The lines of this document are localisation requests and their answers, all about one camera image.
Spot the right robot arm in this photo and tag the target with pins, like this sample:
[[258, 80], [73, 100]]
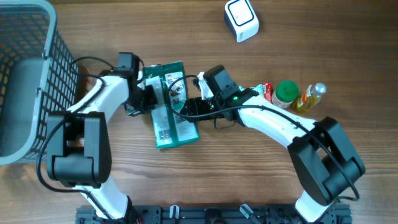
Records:
[[326, 162]]

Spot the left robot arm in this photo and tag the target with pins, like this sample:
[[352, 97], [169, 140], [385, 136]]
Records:
[[78, 148]]

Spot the green lid white jar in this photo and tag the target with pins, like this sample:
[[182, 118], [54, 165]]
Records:
[[285, 94]]

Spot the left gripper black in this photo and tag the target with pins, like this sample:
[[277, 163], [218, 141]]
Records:
[[152, 102]]

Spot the white barcode scanner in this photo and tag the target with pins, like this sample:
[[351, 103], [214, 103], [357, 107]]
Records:
[[241, 19]]

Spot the yellow oil bottle silver cap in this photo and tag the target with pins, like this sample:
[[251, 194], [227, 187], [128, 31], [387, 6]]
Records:
[[310, 97]]

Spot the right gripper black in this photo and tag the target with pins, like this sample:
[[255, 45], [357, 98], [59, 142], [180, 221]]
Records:
[[198, 104]]

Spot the mint green wipes packet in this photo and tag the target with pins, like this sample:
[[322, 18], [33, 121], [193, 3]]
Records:
[[259, 89]]

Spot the red sachet stick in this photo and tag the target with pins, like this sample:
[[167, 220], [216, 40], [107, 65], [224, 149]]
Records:
[[267, 89]]

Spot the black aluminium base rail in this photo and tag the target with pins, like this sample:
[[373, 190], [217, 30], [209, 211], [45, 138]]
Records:
[[279, 213]]

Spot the grey plastic mesh basket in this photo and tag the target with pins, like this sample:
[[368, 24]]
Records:
[[35, 77]]

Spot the green white gloves packet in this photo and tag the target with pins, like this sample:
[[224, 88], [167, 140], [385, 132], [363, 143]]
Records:
[[170, 129]]

